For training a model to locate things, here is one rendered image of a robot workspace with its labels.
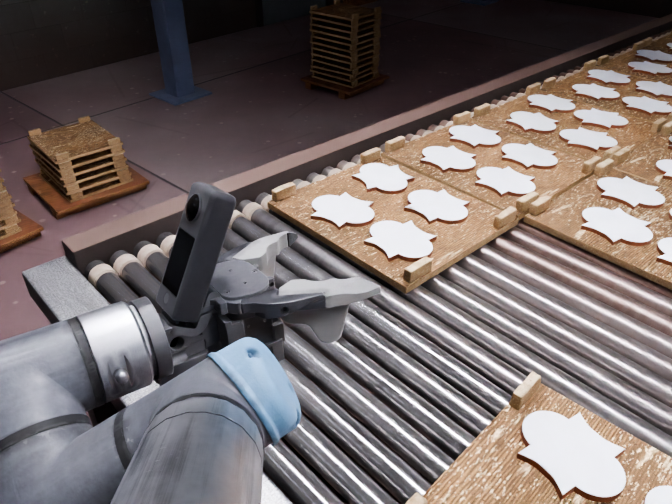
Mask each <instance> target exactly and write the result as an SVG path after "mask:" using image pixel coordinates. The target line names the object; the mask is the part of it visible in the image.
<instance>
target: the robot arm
mask: <svg viewBox="0 0 672 504"><path fill-rule="evenodd" d="M235 206H236V199H235V197H234V196H232V195H231V194H229V193H227V192H225V191H223V190H221V189H219V188H217V187H215V186H213V185H209V184H206V183H202V182H195V183H193V184H192V186H191V189H190V192H189V195H188V198H187V201H186V205H185V208H184V211H183V214H182V217H181V221H180V224H179V227H178V230H177V233H176V237H175V240H174V243H173V246H172V249H171V253H170V256H169V259H168V262H167V265H166V269H165V272H164V275H163V278H162V281H161V285H160V288H159V291H158V294H157V297H156V302H157V303H158V304H159V305H160V306H161V307H162V309H163V311H161V313H157V311H156V309H155V308H154V306H153V304H152V303H151V301H150V300H149V299H148V298H147V297H145V296H144V297H141V298H138V299H135V300H132V301H129V303H128V304H127V303H125V302H122V301H120V302H117V303H114V304H111V305H108V306H105V307H102V308H99V309H96V310H93V311H90V312H87V313H84V314H80V315H77V316H75V317H73V318H70V319H67V320H63V321H60V322H57V323H54V324H51V325H48V326H45V327H42V328H39V329H35V330H32V331H29V332H26V333H23V334H20V335H17V336H14V337H11V338H8V339H4V340H1V341H0V504H261V498H262V478H263V458H264V454H263V451H264V448H266V447H267V446H269V445H272V446H274V445H276V444H277V443H278V442H279V439H280V438H281V437H283V436H284V435H286V434H287V433H289V432H290V431H292V430H293V429H295V428H296V427H297V426H298V424H299V422H300V419H301V409H300V404H299V401H298V398H297V396H296V393H295V391H294V389H293V387H292V385H291V383H290V381H289V379H288V377H287V375H286V373H285V372H284V370H283V368H282V367H281V365H280V364H279V361H282V360H284V359H285V358H284V349H283V341H285V333H284V323H283V322H282V321H281V320H280V319H279V317H280V318H281V319H282V320H283V321H284V322H286V323H289V324H306V325H308V326H309V327H310V328H311V329H312V331H313V332H314V333H315V335H316V336H317V338H318V339H319V340H320V341H321V342H325V343H332V342H335V341H337V340H338V339H339V338H340V337H341V335H342V331H343V328H344V324H345V320H346V316H347V312H348V309H349V305H350V304H351V303H354V302H358V301H361V300H364V299H367V298H369V297H372V296H374V295H376V294H378V293H380V292H381V288H380V285H379V284H377V283H374V282H372V281H370V280H367V279H365V278H363V277H360V276H356V277H353V278H349V279H335V278H333V279H329V280H325V281H310V280H306V279H300V280H291V281H289V282H287V283H286V284H285V285H283V286H282V287H280V288H279V290H278V289H275V282H274V271H275V260H276V255H279V253H280V251H281V250H282V249H284V248H286V247H288V246H290V245H291V244H292V243H294V242H295V241H296V240H297V239H298V234H296V233H292V232H288V231H284V232H281V233H277V234H273V235H270V236H266V237H263V238H260V239H258V240H255V241H253V242H247V243H245V244H243V245H241V246H238V247H236V248H234V249H232V250H229V251H227V252H226V253H224V254H222V255H221V256H219V255H220V252H221V249H222V246H223V243H224V240H225V237H226V234H227V230H228V227H229V224H230V221H231V218H232V215H233V212H234V209H235ZM153 381H155V382H156V383H158V384H159V385H160V387H159V388H157V389H155V390H154V391H152V392H150V393H149V394H147V395H145V396H144V397H142V398H141V399H139V400H137V401H136V402H134V403H132V404H130V405H129V406H127V407H126V408H124V409H122V410H121V411H119V412H118V413H116V414H114V415H113V416H111V417H109V418H108V419H106V420H104V421H103V422H101V423H100V424H98V425H96V426H95V427H93V426H92V423H91V420H90V418H89V417H88V416H87V415H86V412H87V411H89V410H92V409H94V408H97V407H99V406H102V405H104V404H105V403H107V402H110V401H112V400H115V399H117V398H120V397H122V396H125V395H127V394H130V393H132V392H135V391H137V390H140V389H142V388H145V387H147V386H150V385H151V384H152V382H153Z"/></svg>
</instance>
